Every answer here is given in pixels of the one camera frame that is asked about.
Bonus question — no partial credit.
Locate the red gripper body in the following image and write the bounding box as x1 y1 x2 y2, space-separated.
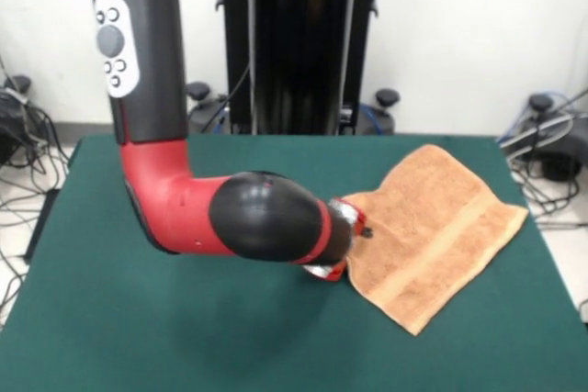
303 197 369 283

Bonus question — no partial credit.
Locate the tan terry towel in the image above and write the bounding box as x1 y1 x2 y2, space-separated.
342 143 530 337

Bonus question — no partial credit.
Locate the black round foot knob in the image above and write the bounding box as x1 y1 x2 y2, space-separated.
528 94 556 112
186 82 211 102
5 74 33 93
376 88 401 108

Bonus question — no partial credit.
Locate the dark green tablecloth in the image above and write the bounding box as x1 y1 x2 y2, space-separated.
0 133 588 392

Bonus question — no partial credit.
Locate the dark stand base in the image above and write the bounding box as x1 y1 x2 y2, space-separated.
0 88 29 166

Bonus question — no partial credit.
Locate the curved blue cable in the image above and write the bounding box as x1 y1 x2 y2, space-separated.
360 105 391 135

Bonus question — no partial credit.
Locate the black pedestal cable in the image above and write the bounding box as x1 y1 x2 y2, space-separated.
201 63 254 134

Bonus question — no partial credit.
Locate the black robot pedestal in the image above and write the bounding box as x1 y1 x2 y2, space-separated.
183 0 401 136

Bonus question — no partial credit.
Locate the long blue cable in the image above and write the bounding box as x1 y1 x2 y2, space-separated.
498 91 588 145

